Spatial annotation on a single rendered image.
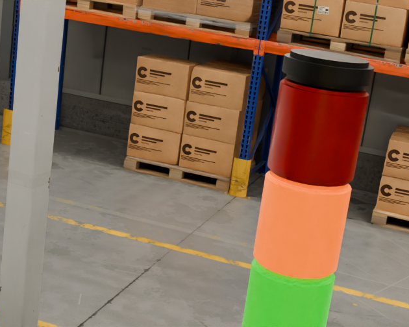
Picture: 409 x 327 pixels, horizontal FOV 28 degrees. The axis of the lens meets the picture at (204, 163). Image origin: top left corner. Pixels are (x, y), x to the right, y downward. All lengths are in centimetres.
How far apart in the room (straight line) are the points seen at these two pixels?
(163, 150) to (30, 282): 550
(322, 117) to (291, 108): 2
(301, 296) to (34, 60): 259
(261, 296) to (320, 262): 4
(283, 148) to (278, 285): 8
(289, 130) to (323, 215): 5
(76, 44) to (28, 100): 736
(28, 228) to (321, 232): 273
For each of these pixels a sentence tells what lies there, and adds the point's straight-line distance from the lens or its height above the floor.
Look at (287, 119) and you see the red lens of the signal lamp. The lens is 45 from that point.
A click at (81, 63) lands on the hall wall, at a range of 1038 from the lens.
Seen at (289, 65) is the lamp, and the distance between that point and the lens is 45.
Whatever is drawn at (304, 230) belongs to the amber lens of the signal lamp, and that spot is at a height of 225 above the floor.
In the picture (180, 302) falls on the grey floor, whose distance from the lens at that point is 576.
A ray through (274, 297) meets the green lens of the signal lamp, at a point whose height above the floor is 220.
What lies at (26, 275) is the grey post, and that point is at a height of 109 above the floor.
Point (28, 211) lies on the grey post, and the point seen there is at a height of 135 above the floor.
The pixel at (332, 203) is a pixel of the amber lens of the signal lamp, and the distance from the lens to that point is 46.
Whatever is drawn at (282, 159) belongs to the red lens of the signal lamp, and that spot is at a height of 228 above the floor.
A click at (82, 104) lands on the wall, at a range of 1031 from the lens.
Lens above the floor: 239
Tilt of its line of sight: 15 degrees down
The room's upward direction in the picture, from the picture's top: 8 degrees clockwise
